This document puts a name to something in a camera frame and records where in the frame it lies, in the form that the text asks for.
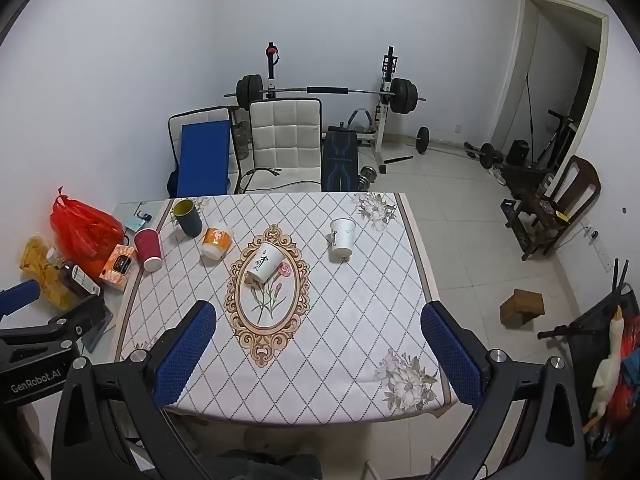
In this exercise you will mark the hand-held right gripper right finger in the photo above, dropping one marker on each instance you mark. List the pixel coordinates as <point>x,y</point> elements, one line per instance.
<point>452,355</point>

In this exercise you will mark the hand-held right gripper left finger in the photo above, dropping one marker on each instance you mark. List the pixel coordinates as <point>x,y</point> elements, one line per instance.
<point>184,352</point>

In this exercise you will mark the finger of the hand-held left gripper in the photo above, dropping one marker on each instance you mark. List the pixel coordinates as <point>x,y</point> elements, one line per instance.
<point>17,296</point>
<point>80,320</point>

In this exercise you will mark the red paper cup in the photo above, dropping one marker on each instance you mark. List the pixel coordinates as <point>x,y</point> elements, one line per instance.
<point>148,250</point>

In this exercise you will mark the orange and white cup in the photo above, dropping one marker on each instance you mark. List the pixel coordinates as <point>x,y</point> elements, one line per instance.
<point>216,243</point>

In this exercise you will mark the white cup with black print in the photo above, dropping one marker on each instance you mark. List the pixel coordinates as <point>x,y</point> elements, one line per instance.
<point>263,264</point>

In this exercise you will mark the dark grey cup yellow inside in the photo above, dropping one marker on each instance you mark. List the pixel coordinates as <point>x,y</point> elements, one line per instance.
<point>188,218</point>

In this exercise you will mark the white paper cup upright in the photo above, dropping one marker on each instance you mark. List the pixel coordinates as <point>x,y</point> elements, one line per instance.
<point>342,241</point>

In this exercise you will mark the yellow snack bag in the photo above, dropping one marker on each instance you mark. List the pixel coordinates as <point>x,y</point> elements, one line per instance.
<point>42,272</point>

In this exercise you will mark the dark brown bottle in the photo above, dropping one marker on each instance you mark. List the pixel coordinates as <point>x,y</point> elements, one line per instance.
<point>75,277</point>

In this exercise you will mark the orange patterned box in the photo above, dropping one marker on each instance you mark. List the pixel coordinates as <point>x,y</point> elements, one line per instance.
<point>117,267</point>

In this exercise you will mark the red plastic bag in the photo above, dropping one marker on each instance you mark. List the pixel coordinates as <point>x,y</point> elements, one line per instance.
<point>82,227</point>

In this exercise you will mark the small teal packet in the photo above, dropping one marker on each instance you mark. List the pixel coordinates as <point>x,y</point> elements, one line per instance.
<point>134,221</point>

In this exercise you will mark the diamond pattern floral tablecloth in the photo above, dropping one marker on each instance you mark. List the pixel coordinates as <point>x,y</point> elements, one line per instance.
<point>340,320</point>

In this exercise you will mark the white goose toy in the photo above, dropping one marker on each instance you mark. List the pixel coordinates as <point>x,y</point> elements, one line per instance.
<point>609,360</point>

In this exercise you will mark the chrome dumbbell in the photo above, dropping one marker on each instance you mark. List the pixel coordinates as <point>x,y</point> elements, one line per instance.
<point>368,176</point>

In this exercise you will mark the black dumbbell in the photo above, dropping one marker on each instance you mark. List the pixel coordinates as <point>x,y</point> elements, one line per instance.
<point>487,154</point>

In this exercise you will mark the dark wooden chair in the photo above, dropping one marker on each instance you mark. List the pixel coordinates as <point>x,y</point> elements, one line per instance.
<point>575,185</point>

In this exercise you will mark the black speaker box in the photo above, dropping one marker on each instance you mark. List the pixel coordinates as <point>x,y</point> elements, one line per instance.
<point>518,152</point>

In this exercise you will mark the white padded chair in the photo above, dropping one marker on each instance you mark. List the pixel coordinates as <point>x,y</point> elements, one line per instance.
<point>287,140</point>
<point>175,125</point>

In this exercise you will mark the short bar with black plate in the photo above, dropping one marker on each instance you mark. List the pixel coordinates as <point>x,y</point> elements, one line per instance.
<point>422,140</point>

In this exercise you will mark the clear water jug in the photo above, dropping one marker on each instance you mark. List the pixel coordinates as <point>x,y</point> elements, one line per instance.
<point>241,135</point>

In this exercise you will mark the black and blue weight bench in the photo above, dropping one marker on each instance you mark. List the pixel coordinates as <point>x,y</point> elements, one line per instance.
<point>340,160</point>

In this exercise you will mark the black kick scooter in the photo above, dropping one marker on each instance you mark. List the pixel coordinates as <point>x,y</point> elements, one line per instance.
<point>557,135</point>

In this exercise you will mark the white barbell rack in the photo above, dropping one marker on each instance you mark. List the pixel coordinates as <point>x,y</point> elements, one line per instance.
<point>385,120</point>

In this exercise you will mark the barbell with black plates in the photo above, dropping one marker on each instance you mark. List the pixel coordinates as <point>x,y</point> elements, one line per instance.
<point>402,96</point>

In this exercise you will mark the white door frame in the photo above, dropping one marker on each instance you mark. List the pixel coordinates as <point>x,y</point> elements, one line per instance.
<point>517,60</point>

